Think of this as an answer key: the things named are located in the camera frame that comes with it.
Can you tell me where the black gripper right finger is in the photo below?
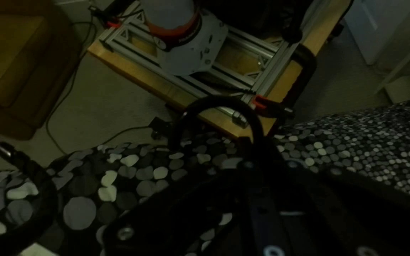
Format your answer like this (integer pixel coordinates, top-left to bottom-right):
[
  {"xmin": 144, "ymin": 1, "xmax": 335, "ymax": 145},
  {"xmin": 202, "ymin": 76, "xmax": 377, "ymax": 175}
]
[{"xmin": 261, "ymin": 136, "xmax": 288, "ymax": 200}]

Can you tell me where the thin black floor cable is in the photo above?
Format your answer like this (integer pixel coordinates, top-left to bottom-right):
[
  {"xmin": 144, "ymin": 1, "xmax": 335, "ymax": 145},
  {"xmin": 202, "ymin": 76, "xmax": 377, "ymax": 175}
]
[{"xmin": 43, "ymin": 18, "xmax": 168, "ymax": 157}]

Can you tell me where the thin black camera cable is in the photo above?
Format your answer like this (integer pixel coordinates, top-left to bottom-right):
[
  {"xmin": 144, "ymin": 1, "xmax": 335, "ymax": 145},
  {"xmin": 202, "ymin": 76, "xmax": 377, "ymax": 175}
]
[{"xmin": 168, "ymin": 96, "xmax": 266, "ymax": 153}]

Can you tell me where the black clamp with red handle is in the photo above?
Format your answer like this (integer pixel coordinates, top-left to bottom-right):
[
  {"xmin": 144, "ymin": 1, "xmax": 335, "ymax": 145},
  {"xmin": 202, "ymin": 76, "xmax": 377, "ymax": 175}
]
[
  {"xmin": 252, "ymin": 44, "xmax": 320, "ymax": 119},
  {"xmin": 90, "ymin": 0, "xmax": 137, "ymax": 31}
]

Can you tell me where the dotted bunk mattress cover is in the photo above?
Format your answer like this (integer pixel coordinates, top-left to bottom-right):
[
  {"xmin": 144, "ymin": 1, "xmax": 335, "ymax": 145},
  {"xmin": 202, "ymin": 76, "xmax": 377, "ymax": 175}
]
[{"xmin": 0, "ymin": 133, "xmax": 282, "ymax": 256}]

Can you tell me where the black grey-dotted bedspread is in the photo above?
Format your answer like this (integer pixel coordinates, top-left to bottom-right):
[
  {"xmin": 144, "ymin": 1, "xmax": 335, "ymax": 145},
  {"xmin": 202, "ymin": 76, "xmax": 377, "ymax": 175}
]
[{"xmin": 273, "ymin": 96, "xmax": 410, "ymax": 210}]

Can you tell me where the yellow-brown armchair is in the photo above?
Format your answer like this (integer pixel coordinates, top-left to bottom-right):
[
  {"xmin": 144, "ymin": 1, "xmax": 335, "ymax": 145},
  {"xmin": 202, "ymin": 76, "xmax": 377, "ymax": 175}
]
[{"xmin": 0, "ymin": 0, "xmax": 84, "ymax": 140}]

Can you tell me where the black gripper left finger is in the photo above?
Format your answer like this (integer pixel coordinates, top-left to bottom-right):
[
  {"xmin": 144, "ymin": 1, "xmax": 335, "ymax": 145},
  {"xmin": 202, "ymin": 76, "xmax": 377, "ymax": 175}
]
[{"xmin": 239, "ymin": 136, "xmax": 263, "ymax": 200}]

